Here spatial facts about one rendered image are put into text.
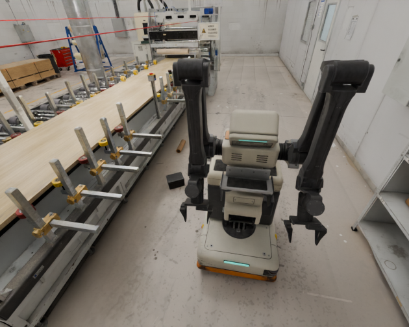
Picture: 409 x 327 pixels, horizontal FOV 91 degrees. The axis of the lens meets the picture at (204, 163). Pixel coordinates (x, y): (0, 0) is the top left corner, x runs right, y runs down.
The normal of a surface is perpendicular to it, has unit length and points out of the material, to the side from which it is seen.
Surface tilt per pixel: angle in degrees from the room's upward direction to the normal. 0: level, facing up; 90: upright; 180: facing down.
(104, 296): 0
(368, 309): 0
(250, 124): 43
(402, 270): 0
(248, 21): 90
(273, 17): 90
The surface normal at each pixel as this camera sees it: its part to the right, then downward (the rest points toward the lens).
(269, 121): -0.15, -0.19
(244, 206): -0.05, -0.71
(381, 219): -0.18, 0.59
